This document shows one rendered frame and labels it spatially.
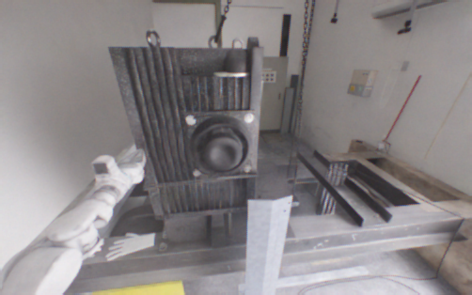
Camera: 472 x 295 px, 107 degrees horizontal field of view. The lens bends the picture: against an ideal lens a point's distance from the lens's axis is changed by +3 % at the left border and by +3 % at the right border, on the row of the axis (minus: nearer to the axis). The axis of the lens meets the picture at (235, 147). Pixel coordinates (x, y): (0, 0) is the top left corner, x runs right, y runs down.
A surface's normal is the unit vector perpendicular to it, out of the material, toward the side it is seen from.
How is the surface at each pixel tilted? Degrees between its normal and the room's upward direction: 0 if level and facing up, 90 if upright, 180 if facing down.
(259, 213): 90
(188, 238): 90
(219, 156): 90
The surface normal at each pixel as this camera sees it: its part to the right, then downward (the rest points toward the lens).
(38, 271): -0.03, -0.60
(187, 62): 0.12, 0.44
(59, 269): 1.00, 0.02
